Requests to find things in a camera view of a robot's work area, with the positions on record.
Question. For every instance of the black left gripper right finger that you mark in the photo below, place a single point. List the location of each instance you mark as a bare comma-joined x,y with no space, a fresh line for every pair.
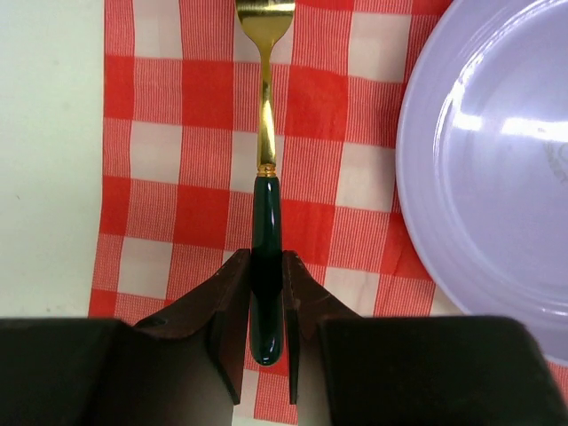
305,304

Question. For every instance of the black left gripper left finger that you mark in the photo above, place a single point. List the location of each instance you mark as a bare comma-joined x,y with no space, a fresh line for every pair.
220,305

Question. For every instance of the red white checkered cloth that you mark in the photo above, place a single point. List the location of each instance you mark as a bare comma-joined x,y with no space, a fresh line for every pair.
179,150

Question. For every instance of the lilac plastic plate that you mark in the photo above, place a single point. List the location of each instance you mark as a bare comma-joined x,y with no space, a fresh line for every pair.
481,162

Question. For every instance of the gold fork dark green handle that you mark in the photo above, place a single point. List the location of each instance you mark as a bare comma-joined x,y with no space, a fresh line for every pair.
265,23

